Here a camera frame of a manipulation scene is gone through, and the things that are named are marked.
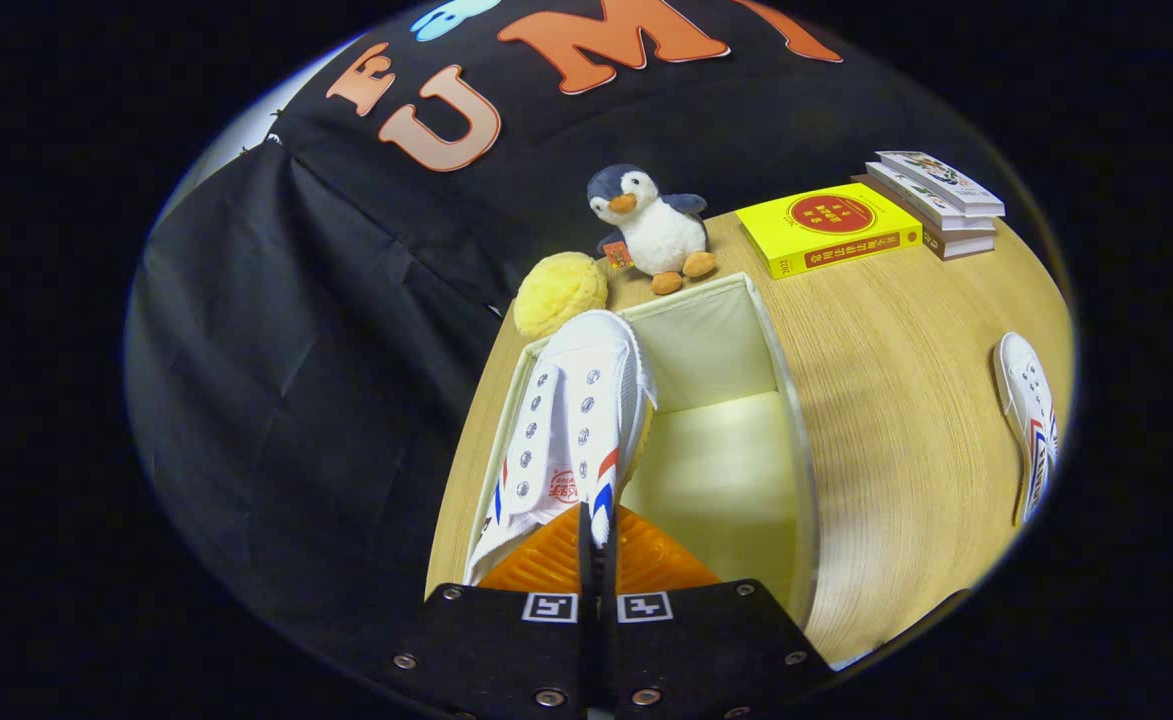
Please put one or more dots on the yellow bun plush toy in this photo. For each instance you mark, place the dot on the yellow bun plush toy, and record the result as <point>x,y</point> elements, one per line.
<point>556,295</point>

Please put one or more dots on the yellow book with red circle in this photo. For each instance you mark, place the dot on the yellow book with red circle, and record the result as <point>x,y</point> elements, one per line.
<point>826,215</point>

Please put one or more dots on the white illustrated book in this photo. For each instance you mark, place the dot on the white illustrated book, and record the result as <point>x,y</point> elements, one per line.
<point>936,178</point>

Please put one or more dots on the brown book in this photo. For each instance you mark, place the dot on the brown book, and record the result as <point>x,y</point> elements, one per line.
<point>961,246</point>

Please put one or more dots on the black backdrop cloth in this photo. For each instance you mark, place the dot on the black backdrop cloth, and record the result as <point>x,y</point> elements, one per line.
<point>276,400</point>

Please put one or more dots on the beige fabric storage box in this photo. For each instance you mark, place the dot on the beige fabric storage box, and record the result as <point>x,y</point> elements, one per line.
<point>716,470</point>

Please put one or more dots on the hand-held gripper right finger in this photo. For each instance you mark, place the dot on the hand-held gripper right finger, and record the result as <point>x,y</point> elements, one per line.
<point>706,650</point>

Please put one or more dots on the white canvas shoe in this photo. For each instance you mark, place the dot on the white canvas shoe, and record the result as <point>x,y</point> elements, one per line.
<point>576,400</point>
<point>1026,400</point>

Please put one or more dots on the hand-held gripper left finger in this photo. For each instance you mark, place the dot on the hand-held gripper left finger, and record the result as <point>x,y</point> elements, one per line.
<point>506,650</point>

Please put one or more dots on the penguin plush toy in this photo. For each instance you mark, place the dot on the penguin plush toy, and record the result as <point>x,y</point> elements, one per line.
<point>661,235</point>

